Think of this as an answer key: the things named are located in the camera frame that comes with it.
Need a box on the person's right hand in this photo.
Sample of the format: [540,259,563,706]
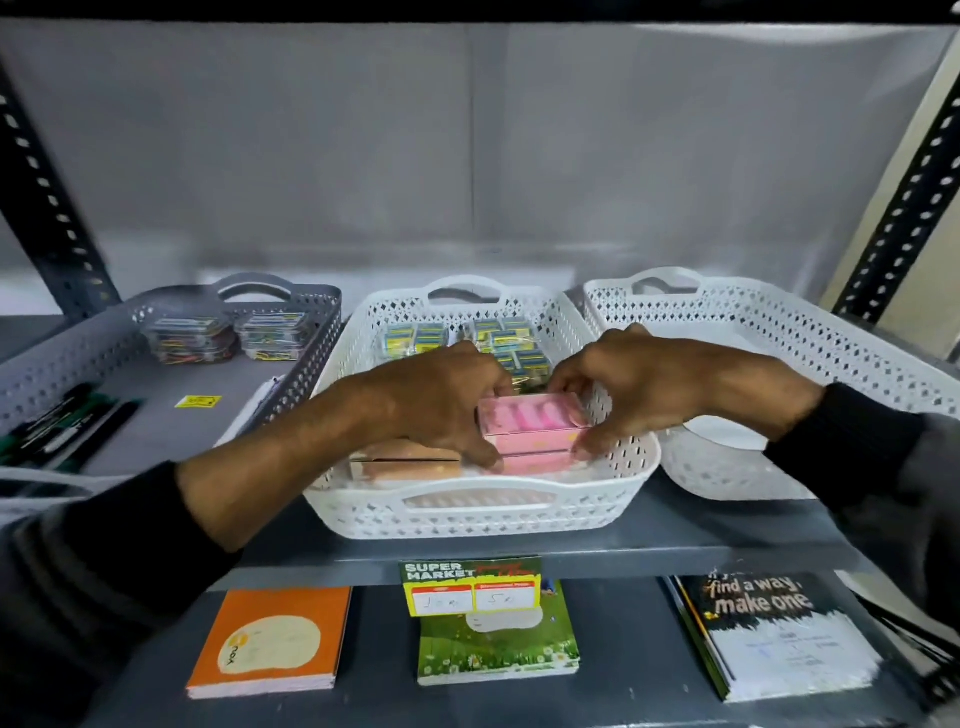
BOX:
[547,324,753,461]

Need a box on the person's left hand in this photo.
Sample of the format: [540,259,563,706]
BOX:
[358,341,519,475]

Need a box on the pink rectangular box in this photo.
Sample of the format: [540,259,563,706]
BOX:
[495,448,583,476]
[477,393,594,456]

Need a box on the person's right forearm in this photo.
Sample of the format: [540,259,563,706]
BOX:
[738,357,960,601]

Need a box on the person's left forearm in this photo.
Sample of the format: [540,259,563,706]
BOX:
[0,377,376,725]

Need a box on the white plastic lattice basket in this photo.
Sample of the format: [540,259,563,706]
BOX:
[582,267,960,503]
[303,275,663,542]

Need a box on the peach rectangular box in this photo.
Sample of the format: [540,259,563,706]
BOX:
[348,441,463,483]

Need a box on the pile of small blue-yellow boxes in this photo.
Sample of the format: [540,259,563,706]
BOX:
[381,318,553,393]

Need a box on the grey metal shelf rack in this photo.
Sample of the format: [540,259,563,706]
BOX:
[0,0,960,728]

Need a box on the yellow green price tag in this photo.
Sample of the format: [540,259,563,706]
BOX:
[399,555,546,618]

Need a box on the green grass print notebook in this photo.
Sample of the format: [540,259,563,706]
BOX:
[417,580,583,688]

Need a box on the clear box of coloured clips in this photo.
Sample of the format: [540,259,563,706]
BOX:
[141,314,238,367]
[234,310,313,363]

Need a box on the black lettered notebook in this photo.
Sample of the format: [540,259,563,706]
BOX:
[669,573,888,705]

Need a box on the orange notebook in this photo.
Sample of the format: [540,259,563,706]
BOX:
[185,586,354,702]

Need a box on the grey plastic lattice basket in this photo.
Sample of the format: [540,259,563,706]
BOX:
[0,273,345,502]

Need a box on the black and green marker pen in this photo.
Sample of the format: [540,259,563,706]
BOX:
[0,381,104,460]

